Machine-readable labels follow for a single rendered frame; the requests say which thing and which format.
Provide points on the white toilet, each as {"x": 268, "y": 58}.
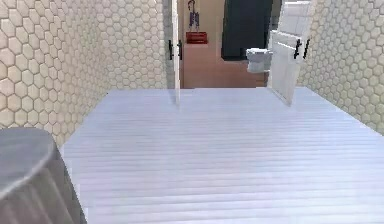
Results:
{"x": 259, "y": 60}

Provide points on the red box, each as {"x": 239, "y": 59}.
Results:
{"x": 196, "y": 37}

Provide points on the purple hanging umbrella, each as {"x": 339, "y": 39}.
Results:
{"x": 193, "y": 16}

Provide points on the grey round bin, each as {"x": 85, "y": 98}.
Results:
{"x": 26, "y": 176}

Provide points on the white panelled room door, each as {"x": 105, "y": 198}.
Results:
{"x": 288, "y": 50}

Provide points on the dark green cupboard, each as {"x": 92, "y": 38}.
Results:
{"x": 246, "y": 28}

